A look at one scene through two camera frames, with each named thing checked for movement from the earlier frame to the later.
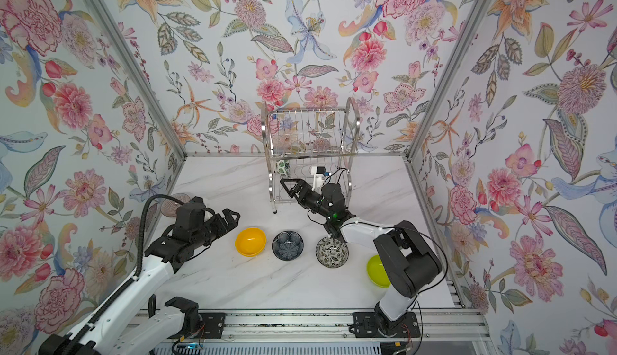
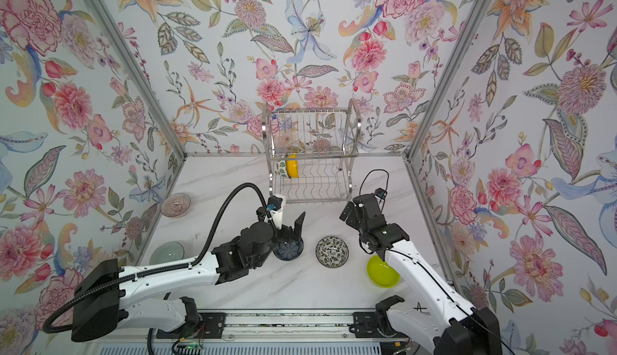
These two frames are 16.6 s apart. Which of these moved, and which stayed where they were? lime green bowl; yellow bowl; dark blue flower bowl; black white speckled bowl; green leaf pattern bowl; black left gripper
Moved: yellow bowl; black left gripper
Stayed: lime green bowl; dark blue flower bowl; green leaf pattern bowl; black white speckled bowl
